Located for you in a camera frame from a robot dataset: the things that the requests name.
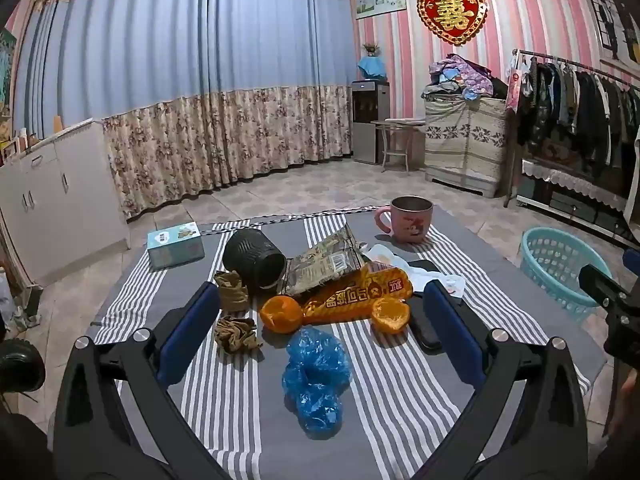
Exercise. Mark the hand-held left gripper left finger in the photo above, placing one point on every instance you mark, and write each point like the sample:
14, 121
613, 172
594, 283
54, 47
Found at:
192, 327

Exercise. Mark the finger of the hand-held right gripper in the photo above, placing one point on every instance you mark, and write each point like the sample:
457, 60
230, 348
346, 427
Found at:
602, 287
632, 260

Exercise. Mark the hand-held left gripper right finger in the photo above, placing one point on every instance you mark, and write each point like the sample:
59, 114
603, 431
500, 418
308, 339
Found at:
450, 327

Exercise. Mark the brown sock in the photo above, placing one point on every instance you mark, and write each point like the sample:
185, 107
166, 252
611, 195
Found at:
235, 335
232, 292

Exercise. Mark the orange snack wrapper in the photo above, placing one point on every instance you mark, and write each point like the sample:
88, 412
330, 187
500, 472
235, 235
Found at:
345, 296

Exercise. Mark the person's right hand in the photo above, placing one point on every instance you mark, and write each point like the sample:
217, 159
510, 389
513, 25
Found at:
631, 390

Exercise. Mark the smartphone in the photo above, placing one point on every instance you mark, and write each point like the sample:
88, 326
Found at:
424, 332

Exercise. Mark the white crumpled wrapper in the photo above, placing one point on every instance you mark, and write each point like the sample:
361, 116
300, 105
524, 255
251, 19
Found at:
440, 282

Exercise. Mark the teal plastic basket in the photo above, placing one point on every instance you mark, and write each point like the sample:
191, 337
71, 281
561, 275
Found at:
555, 270

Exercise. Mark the orange fruit right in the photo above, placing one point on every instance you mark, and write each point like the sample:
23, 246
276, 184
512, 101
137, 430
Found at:
391, 316

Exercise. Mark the orange fruit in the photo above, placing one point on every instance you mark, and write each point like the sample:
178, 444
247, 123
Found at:
391, 316
280, 315

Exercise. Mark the light blue tissue box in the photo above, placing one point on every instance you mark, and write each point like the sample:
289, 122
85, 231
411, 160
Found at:
175, 247

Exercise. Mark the grey striped tablecloth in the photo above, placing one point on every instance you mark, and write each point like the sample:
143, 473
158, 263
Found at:
400, 400

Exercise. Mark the orange fruit left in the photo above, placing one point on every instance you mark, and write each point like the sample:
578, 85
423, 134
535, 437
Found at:
280, 315

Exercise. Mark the black ribbed canister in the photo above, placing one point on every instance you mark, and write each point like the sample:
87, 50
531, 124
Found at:
250, 257

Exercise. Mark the low cabinet with lace cover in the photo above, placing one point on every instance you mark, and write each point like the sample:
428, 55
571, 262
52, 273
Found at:
570, 185

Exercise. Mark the pink mug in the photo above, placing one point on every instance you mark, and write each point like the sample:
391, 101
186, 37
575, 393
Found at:
410, 222

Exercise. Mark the blue plastic bag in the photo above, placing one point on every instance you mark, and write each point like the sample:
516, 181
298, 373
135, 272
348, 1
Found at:
315, 375

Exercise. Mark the camouflage snack bag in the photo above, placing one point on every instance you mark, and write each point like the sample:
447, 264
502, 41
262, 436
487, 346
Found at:
320, 262

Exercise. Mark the row of hanging clothes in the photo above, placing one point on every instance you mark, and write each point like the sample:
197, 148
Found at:
575, 105

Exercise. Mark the black wheel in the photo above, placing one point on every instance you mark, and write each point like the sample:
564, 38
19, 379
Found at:
20, 370

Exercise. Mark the white cabinet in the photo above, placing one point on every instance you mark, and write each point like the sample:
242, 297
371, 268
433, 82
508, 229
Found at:
65, 200

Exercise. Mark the crumpled clear plastic bag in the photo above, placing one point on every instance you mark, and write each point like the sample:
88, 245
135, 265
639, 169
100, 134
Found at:
12, 300

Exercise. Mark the patterned cloth covered cabinet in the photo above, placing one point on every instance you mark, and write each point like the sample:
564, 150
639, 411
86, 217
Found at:
465, 145

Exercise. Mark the pink hanging bag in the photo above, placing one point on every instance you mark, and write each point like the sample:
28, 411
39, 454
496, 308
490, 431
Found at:
514, 90

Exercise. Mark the small folding table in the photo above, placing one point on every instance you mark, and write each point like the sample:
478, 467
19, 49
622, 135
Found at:
397, 125

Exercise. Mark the metal clothes rack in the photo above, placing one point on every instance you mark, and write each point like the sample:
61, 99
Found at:
555, 60

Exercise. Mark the grey water dispenser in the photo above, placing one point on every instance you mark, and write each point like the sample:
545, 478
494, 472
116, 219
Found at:
370, 120

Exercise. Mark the blue floral curtain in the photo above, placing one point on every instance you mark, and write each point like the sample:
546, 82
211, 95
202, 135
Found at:
175, 85

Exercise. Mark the small cardboard box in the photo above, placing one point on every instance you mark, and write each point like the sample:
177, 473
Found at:
58, 124

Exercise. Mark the pile of clothes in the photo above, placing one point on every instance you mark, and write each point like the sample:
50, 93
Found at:
460, 75

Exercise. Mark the blue covered water bottle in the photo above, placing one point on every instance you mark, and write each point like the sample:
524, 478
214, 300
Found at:
372, 67

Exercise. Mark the small potted plant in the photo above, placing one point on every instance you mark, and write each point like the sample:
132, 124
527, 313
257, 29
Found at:
371, 48

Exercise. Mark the window wall poster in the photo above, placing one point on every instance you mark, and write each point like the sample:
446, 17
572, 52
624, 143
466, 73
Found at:
615, 20

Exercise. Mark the red heart wall decoration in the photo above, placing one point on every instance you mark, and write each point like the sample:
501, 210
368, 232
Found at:
452, 15

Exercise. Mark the colourful wall painting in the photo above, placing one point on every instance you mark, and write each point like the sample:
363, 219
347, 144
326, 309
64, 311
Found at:
5, 80

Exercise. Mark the small wall picture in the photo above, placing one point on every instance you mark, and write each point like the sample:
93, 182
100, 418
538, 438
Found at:
380, 2

